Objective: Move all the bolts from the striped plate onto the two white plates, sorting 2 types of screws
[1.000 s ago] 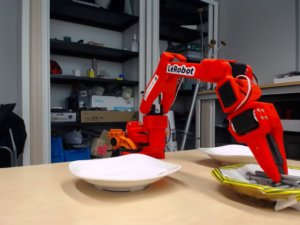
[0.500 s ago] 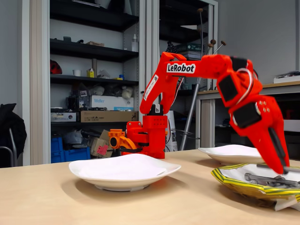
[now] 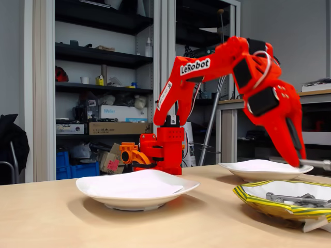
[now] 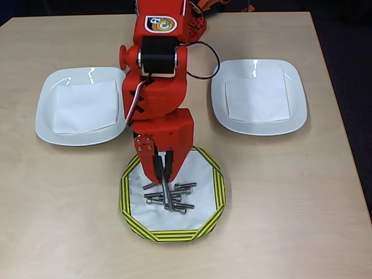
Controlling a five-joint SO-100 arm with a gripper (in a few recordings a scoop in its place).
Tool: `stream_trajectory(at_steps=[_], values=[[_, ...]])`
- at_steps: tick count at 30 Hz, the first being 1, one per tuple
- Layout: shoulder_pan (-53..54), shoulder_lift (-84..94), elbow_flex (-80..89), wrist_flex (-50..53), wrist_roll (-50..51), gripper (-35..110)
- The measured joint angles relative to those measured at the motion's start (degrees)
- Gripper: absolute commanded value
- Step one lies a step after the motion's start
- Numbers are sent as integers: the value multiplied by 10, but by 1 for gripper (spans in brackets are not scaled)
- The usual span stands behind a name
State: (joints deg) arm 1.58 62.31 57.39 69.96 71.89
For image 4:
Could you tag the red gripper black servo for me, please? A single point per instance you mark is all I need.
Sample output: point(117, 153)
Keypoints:
point(170, 132)

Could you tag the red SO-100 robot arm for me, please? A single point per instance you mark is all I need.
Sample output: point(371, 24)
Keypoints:
point(157, 98)

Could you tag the yellow black striped paper plate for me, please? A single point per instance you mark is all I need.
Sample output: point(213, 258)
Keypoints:
point(174, 236)

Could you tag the white folded paper napkin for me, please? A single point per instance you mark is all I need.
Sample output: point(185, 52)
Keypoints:
point(87, 107)
point(255, 96)

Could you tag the white square ceramic plate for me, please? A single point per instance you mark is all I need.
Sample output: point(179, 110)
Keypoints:
point(298, 101)
point(46, 122)

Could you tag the orange printed part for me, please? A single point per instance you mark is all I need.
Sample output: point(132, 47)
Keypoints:
point(205, 5)

